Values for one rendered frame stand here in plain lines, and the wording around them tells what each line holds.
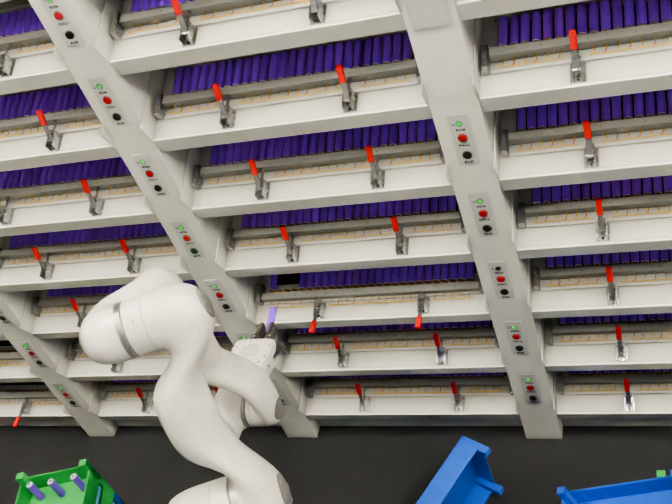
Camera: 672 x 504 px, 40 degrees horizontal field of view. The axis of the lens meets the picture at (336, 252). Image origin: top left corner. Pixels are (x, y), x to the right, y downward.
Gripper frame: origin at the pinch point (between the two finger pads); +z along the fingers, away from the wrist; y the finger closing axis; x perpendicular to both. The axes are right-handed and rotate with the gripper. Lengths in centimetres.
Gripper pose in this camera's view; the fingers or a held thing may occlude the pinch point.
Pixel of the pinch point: (266, 332)
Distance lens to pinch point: 215.0
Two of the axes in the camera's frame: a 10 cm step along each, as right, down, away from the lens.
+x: 2.7, 8.0, 5.3
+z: 2.5, -5.9, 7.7
